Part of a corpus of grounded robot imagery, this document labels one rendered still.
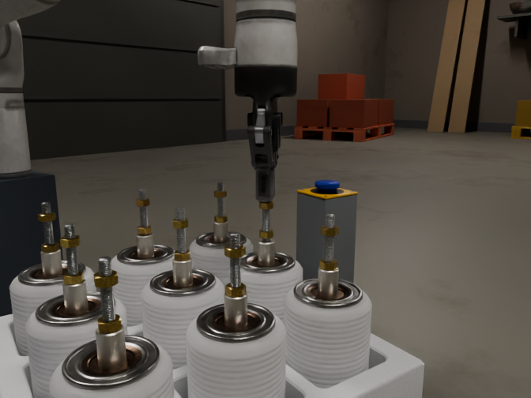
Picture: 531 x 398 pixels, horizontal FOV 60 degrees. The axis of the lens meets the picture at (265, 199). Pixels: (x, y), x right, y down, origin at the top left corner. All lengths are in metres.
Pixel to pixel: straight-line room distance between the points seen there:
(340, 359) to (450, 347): 0.50
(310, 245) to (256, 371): 0.35
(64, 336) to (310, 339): 0.24
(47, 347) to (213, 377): 0.16
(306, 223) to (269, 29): 0.33
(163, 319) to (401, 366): 0.26
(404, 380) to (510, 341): 0.53
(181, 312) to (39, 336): 0.14
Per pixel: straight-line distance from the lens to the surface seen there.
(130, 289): 0.63
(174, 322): 0.52
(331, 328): 0.49
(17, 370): 0.58
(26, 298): 0.60
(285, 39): 0.55
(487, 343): 1.03
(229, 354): 0.42
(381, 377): 0.53
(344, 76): 5.74
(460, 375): 0.91
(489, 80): 7.25
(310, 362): 0.51
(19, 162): 1.09
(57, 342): 0.49
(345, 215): 0.74
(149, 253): 0.65
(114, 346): 0.40
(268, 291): 0.57
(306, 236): 0.76
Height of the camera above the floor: 0.46
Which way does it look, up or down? 12 degrees down
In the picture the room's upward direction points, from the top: straight up
